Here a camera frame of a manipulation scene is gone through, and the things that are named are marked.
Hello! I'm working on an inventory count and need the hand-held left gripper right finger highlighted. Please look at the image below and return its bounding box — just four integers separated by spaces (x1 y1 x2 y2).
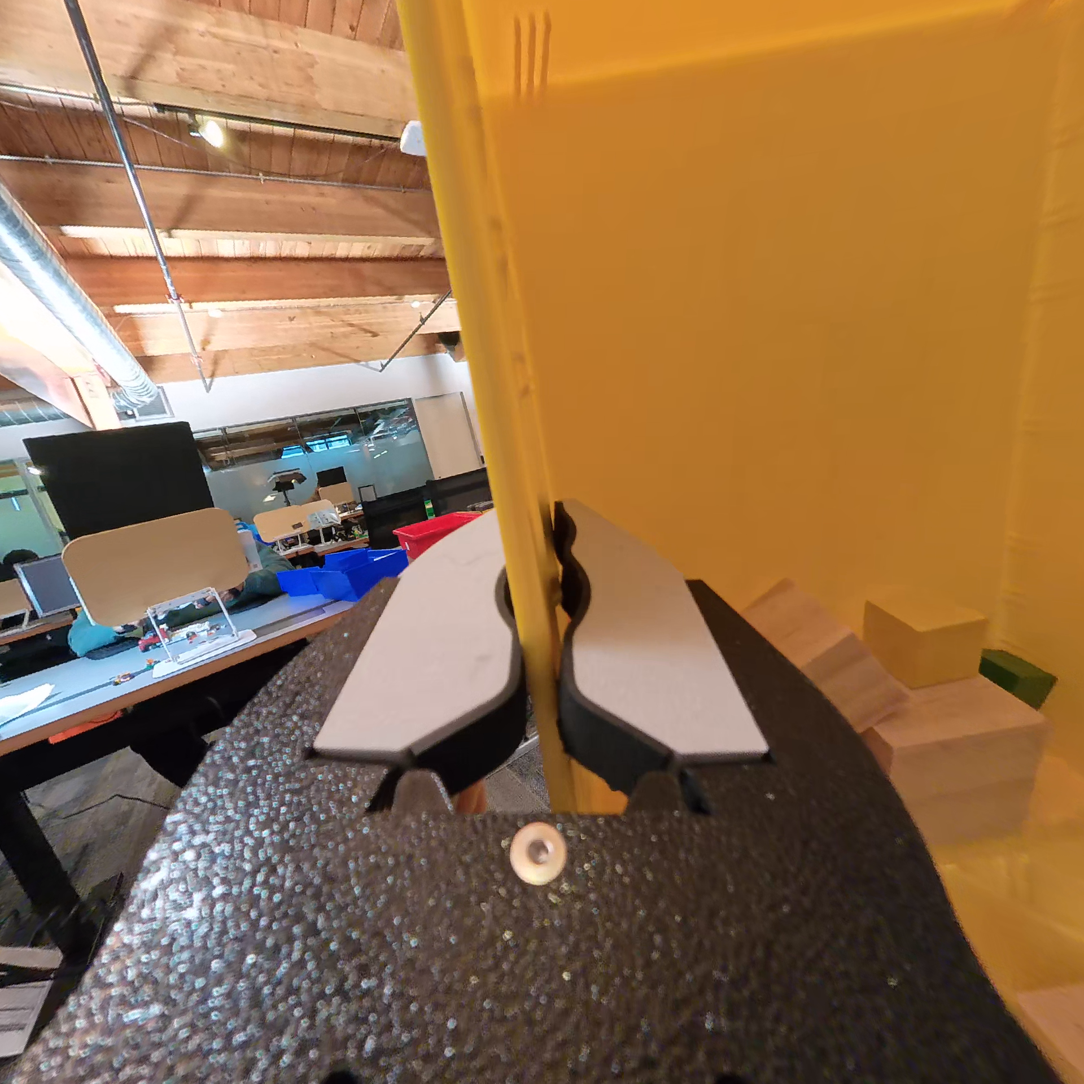
553 498 772 795

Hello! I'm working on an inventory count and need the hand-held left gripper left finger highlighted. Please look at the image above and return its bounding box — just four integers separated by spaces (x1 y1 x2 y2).
312 510 530 795

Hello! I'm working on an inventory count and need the pile of coloured wooden cubes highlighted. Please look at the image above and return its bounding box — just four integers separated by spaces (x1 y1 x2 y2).
741 578 1084 1084

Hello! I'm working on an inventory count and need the yellow plastic box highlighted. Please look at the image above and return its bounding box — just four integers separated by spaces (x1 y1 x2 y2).
395 0 1084 1084

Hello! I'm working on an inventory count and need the large blue plastic bin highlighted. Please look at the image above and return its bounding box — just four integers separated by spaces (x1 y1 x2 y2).
310 548 410 601

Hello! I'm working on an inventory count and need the red plastic bin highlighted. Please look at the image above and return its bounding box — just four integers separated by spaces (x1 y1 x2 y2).
394 510 484 562

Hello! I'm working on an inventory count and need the clear acrylic stand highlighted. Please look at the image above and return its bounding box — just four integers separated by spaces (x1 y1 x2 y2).
147 590 257 678

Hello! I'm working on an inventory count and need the long grey desk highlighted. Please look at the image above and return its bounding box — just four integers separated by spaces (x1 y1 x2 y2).
0 584 359 962

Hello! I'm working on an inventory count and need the large black board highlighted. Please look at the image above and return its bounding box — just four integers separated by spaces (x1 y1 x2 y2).
23 421 215 544

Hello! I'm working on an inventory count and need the grey computer monitor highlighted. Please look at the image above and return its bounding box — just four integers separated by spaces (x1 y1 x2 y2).
12 554 83 620

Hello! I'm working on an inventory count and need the white paper sheet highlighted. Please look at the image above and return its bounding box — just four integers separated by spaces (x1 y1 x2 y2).
0 683 54 727

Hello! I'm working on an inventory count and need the metal ceiling pipe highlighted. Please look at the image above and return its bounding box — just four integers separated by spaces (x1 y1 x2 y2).
63 0 215 393

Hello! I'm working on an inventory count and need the black track light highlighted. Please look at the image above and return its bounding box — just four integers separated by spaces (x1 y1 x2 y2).
152 102 401 150

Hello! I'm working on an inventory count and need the silver ventilation duct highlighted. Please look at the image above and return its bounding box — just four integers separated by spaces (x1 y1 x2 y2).
0 180 164 409

